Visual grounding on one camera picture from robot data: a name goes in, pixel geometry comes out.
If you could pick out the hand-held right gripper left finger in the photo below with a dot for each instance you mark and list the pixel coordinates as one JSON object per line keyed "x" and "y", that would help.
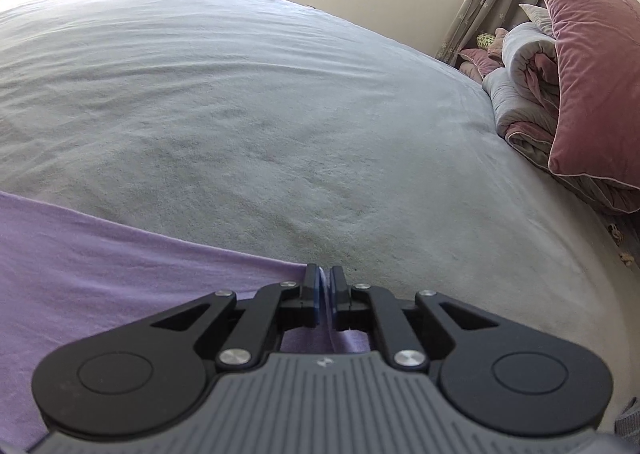
{"x": 316, "y": 299}

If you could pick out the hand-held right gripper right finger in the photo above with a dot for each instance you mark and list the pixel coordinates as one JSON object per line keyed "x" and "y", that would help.
{"x": 334, "y": 299}

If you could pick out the purple pants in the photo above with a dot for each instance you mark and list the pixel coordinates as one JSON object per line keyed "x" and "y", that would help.
{"x": 100, "y": 274}

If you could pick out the bed with grey sheet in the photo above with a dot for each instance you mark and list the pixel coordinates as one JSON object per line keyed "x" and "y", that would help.
{"x": 250, "y": 108}

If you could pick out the small pink pillow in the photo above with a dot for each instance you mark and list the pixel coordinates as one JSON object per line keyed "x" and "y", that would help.
{"x": 480, "y": 61}

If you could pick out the folded grey pink quilt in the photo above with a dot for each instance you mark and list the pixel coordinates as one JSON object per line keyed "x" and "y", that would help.
{"x": 525, "y": 83}

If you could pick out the small beige trinket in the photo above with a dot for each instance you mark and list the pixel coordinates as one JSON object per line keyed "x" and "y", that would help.
{"x": 615, "y": 231}
{"x": 627, "y": 260}

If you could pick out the green patterned soft item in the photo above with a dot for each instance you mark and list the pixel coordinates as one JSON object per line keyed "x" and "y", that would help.
{"x": 484, "y": 40}

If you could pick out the folded grey garment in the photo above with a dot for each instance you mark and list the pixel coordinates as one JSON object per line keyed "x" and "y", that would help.
{"x": 630, "y": 421}

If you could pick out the pink velvet pillow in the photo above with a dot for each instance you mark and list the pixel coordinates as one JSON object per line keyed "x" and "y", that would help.
{"x": 600, "y": 83}

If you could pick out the white pillow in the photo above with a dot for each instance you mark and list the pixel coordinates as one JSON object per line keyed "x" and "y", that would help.
{"x": 537, "y": 16}

